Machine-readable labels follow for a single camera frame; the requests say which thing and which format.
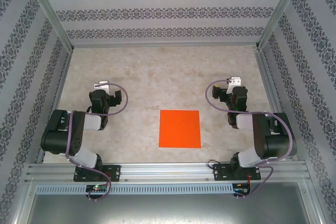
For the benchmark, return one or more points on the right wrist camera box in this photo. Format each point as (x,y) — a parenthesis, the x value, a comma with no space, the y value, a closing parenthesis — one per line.
(235,81)

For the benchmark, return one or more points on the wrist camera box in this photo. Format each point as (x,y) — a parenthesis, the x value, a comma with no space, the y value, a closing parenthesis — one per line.
(235,81)
(102,85)

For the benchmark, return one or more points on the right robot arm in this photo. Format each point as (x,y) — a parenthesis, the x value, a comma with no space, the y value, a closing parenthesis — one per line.
(275,142)

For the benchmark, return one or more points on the grey metal sheet panel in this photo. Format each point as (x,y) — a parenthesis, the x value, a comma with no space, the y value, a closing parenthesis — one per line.
(168,211)

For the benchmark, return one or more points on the circuit board with green light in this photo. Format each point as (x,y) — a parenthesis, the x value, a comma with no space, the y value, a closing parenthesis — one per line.
(97,188)

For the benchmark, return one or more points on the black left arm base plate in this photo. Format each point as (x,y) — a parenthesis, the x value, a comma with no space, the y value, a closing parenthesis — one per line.
(115,172)

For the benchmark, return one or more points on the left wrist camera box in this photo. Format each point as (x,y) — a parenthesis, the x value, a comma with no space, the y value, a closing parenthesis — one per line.
(102,85)

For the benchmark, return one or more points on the aluminium back rail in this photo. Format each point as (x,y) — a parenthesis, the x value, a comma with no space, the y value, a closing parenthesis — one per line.
(168,45)

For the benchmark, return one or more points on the aluminium side rail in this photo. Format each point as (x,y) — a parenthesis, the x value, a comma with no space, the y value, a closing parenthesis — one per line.
(62,77)
(265,77)

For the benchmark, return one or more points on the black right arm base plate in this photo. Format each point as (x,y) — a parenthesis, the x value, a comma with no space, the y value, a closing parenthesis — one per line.
(220,167)

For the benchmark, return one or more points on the aluminium mounting rail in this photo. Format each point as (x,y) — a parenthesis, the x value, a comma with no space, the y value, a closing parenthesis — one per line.
(168,171)

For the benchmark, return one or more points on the aluminium frame post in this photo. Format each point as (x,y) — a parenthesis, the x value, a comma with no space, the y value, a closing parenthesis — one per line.
(50,11)
(278,11)

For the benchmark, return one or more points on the orange paper sheet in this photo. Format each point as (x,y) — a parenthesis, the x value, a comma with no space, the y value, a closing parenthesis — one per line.
(179,129)

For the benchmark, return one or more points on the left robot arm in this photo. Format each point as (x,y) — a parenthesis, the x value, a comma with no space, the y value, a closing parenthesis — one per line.
(65,134)

